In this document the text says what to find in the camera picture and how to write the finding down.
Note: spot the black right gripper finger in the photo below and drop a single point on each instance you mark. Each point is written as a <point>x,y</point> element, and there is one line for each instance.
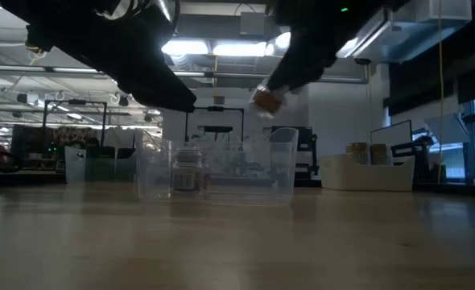
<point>294,78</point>

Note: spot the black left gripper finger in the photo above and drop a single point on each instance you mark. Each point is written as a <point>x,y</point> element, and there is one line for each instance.
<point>169,96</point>

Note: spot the glass jar orange spice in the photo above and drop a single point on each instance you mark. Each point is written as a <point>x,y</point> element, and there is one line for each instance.
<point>266,102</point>

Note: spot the glass spice jar barcode label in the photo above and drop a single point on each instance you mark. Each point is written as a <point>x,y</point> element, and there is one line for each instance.
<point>183,179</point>

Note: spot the dark green spice tin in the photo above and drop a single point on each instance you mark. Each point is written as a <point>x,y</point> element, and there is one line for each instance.
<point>100,169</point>

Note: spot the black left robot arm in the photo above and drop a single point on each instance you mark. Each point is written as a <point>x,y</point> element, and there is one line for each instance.
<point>60,24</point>

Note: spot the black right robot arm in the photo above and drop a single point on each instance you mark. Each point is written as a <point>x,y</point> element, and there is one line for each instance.
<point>322,12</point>

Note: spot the ceiling light panel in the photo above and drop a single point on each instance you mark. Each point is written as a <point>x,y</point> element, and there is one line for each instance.
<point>239,49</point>
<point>185,47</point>

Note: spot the horizontal silver pipe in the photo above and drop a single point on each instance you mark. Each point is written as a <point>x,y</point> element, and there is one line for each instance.
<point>229,75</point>

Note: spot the white box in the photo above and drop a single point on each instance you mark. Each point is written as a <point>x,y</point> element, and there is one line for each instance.
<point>118,137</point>

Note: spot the grey ceiling box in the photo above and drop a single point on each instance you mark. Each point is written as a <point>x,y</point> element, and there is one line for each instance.
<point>253,24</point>

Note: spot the red patterned board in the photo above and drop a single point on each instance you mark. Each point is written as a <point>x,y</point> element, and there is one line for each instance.
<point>68,135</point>

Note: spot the clear plastic bin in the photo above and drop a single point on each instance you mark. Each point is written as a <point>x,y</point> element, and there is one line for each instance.
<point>241,177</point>

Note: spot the translucent frosted plastic bin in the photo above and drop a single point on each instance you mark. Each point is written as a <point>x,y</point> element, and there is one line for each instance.
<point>74,167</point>

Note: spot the white plastic bin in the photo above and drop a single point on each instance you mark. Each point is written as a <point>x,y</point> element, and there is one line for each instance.
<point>366,177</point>

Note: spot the black desk shelf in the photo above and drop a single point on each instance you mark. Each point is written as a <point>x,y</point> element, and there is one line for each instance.
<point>410,149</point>

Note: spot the black metal frame stand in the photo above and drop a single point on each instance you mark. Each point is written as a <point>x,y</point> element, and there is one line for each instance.
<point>215,108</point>

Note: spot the black dome security camera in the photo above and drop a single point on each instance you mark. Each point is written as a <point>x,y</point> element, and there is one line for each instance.
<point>362,61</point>

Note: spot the smooth silver round duct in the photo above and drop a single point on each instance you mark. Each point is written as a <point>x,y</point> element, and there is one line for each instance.
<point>168,9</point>

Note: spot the white board black frame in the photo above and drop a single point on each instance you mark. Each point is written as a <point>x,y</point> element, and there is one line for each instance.
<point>390,137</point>

